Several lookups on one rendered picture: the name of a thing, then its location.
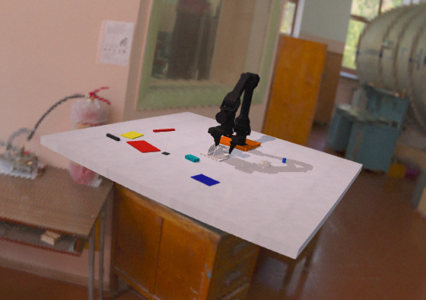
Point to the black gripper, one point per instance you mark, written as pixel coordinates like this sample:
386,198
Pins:
235,139

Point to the teal rectangular block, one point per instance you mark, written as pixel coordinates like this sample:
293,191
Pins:
192,158

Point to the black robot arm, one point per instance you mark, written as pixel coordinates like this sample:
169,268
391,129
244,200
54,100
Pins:
230,105

